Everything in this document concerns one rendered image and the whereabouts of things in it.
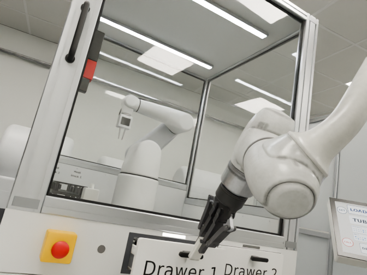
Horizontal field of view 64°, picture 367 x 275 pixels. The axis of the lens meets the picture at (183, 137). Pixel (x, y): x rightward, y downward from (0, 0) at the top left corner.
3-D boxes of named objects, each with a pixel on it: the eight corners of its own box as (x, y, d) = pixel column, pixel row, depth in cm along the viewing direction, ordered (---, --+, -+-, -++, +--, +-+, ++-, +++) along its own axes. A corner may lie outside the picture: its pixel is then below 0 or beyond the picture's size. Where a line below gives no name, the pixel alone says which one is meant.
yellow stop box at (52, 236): (70, 265, 72) (78, 235, 74) (39, 262, 69) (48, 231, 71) (67, 260, 77) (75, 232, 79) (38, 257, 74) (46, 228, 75)
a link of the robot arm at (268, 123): (224, 151, 74) (230, 174, 62) (255, 96, 70) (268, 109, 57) (262, 168, 76) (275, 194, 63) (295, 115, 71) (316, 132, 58)
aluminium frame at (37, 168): (297, 251, 115) (319, 19, 139) (5, 208, 72) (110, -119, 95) (183, 219, 199) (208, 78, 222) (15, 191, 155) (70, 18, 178)
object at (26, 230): (293, 291, 112) (297, 251, 116) (-15, 270, 68) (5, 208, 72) (179, 241, 195) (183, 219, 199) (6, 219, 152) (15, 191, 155)
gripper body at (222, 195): (255, 201, 70) (236, 231, 73) (240, 180, 77) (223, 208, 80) (230, 196, 67) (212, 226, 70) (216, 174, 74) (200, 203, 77)
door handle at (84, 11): (76, 58, 79) (94, -2, 83) (65, 54, 78) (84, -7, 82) (73, 64, 83) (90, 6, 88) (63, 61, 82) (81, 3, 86)
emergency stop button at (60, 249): (67, 260, 70) (71, 243, 71) (49, 258, 68) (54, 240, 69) (65, 257, 73) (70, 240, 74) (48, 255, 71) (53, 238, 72)
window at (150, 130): (280, 235, 115) (303, 22, 136) (46, 194, 78) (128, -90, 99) (279, 235, 115) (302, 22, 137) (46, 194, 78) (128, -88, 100)
